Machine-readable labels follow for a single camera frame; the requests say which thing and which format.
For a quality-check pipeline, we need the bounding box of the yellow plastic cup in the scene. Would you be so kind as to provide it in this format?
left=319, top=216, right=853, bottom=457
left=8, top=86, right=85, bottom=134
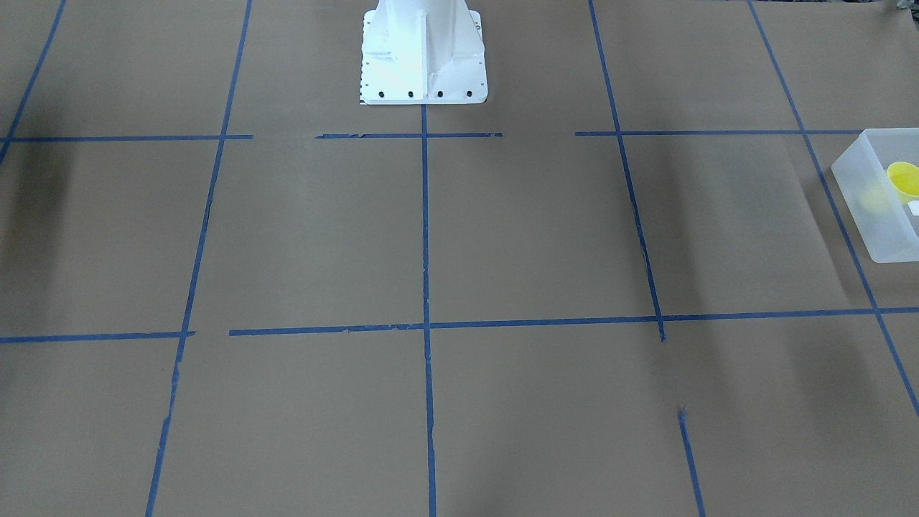
left=886, top=161, right=919, bottom=204

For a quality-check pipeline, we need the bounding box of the white pillar with base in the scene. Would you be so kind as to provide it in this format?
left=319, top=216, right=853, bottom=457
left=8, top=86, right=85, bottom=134
left=359, top=1, right=489, bottom=106

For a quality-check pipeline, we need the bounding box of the clear plastic bin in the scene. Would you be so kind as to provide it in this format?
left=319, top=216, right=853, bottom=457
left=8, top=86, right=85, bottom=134
left=831, top=128, right=918, bottom=263

